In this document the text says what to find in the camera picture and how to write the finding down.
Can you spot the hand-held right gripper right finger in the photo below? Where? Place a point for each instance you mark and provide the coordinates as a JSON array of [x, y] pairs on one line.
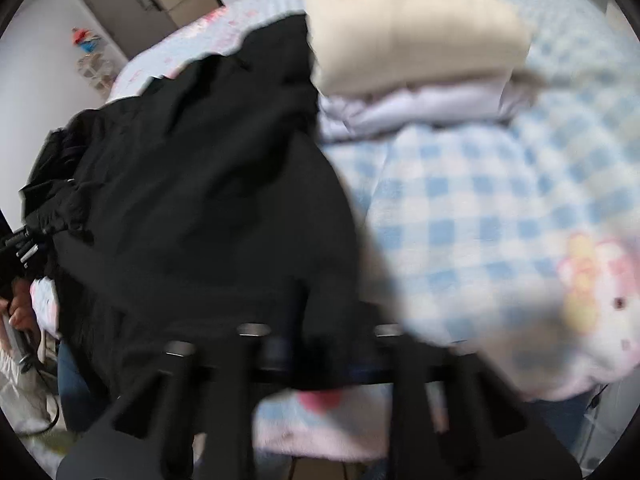
[[410, 410]]

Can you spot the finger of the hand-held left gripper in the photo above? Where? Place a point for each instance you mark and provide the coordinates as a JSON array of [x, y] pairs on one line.
[[25, 246]]

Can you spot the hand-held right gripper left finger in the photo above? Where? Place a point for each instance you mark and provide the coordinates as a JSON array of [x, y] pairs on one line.
[[280, 355]]

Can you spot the person's left hand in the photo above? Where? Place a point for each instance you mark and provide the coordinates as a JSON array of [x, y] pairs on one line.
[[22, 307]]

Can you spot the black garment with navy print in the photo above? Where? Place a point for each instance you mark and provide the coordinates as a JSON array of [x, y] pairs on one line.
[[55, 180]]

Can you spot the white crumpled cloth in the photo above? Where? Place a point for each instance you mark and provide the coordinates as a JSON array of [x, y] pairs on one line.
[[22, 375]]

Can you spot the person's blue jeans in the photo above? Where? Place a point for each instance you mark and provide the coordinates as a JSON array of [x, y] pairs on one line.
[[75, 390]]

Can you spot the red and blue toy figure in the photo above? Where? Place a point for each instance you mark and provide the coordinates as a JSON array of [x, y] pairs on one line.
[[85, 40]]

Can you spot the blue checked printed blanket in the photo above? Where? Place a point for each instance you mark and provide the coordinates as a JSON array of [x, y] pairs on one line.
[[475, 200]]

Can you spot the grey door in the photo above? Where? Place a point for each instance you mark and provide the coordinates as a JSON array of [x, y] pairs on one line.
[[125, 5]]

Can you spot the white folded garment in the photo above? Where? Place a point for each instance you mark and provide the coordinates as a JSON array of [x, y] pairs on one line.
[[400, 110]]

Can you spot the cream folded garment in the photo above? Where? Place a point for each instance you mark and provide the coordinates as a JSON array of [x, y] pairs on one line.
[[410, 35]]

